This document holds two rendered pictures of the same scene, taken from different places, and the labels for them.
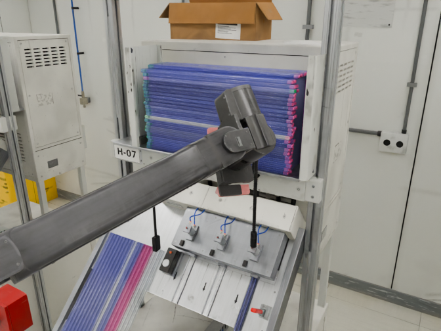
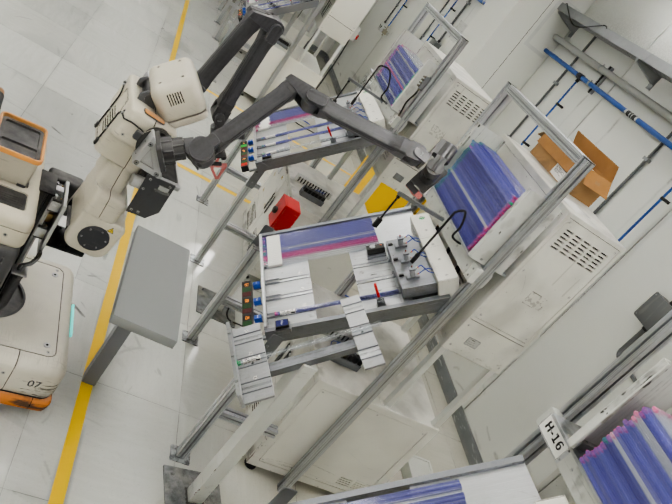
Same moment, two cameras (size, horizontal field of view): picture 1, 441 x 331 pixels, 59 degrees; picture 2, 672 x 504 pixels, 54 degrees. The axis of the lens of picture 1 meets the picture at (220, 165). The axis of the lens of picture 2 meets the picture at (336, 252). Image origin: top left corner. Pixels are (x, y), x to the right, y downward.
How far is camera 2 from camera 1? 169 cm
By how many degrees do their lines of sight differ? 31
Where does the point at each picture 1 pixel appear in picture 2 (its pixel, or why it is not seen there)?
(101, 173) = not seen: hidden behind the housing
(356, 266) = not seen: outside the picture
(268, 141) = (435, 169)
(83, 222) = (347, 117)
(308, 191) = (469, 270)
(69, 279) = (325, 266)
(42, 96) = (437, 129)
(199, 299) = (364, 276)
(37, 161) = (390, 165)
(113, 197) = (362, 121)
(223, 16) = (564, 160)
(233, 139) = (420, 151)
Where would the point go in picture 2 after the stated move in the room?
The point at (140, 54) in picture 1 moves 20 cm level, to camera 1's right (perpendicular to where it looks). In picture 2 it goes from (485, 134) to (516, 163)
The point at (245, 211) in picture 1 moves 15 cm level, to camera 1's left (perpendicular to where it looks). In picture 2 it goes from (434, 257) to (412, 232)
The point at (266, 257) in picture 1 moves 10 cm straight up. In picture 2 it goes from (413, 282) to (430, 263)
